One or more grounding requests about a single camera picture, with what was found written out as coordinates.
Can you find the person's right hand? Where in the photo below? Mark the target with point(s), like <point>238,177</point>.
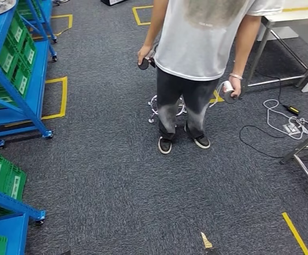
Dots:
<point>144,52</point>

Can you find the person's left hand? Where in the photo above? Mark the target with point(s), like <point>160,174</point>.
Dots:
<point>235,86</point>

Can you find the black white handheld controller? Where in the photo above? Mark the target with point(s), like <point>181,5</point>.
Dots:
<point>229,96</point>

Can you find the person's left forearm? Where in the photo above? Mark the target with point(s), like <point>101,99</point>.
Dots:
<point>245,45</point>

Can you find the person's right forearm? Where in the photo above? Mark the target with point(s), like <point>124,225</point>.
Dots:
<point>156,21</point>

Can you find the blue metal shelf rack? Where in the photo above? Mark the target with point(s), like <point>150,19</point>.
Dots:
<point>13,232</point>
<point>39,88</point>
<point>46,7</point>

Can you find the yellow floor tape piece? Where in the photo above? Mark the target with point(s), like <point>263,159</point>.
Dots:
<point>217,99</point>

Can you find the yellow floor tape outline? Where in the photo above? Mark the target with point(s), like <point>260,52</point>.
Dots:
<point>135,15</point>

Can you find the chrome stool base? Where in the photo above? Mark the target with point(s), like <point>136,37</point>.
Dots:
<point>152,105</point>

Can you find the black labelled box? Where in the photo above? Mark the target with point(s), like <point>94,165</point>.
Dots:
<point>114,1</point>

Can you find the standing person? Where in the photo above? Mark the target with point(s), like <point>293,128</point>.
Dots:
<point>196,45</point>

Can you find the black yellow adapter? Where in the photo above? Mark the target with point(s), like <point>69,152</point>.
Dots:
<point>292,109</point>

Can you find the white power strip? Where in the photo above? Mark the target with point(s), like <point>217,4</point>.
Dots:
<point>292,129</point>

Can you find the white table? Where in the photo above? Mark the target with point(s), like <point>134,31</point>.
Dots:
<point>289,17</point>

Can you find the pale tape scrap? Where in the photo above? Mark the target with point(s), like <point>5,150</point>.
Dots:
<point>205,241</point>

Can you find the yellow floor tape strip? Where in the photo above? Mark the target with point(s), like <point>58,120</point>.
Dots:
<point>294,232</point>

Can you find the black robot plate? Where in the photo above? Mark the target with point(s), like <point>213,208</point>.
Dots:
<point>65,252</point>

